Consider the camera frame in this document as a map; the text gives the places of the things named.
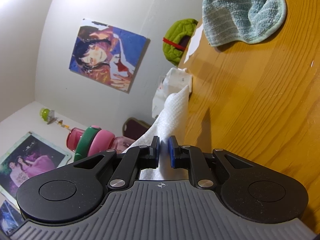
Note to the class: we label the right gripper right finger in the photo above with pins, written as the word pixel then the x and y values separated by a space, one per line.
pixel 178 157

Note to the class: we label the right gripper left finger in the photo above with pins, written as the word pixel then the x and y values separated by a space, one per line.
pixel 151 158

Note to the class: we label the white paper towel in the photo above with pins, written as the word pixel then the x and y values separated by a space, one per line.
pixel 171 121

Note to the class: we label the pink plastic water bottle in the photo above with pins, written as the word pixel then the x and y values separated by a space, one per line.
pixel 93 140

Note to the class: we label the maroon banquet chair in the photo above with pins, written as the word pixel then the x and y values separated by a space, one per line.
pixel 134 128

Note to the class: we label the white tissue pack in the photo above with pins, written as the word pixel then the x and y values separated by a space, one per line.
pixel 174 81

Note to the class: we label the wedding photo poster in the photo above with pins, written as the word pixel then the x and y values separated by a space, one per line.
pixel 30 156

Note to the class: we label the green quilted jacket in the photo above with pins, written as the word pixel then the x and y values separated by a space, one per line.
pixel 176 39

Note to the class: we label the teal striped dish cloth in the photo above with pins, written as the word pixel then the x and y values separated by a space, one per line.
pixel 249 21

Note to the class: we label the anime girl wall poster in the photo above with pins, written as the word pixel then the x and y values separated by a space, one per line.
pixel 107 54

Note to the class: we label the green wall hook ornament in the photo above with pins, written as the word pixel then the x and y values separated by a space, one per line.
pixel 49 117

